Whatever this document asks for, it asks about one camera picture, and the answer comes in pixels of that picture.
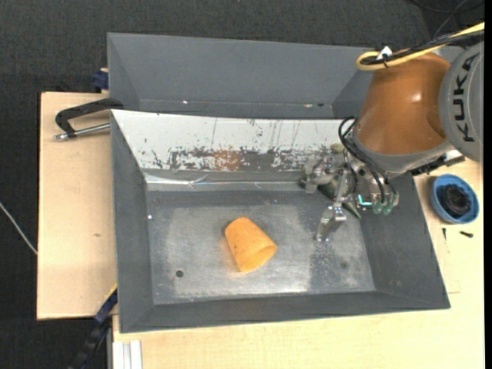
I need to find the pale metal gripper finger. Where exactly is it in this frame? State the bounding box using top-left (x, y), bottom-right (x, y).
top-left (325, 204), bottom-right (349, 242)
top-left (315, 204), bottom-right (334, 243)

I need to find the orange plastic cup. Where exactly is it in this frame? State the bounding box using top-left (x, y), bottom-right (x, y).
top-left (224, 216), bottom-right (278, 274)

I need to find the blue bowl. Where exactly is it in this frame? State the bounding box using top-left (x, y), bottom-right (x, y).
top-left (432, 173), bottom-right (480, 224)

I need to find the black ribbed round part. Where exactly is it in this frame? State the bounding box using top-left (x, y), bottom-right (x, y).
top-left (441, 184), bottom-right (473, 218)

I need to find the grey metal bin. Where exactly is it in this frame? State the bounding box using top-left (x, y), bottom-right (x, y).
top-left (106, 32), bottom-right (451, 334)

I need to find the black cylinder on white bracket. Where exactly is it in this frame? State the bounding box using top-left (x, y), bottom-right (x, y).
top-left (410, 150), bottom-right (467, 178)

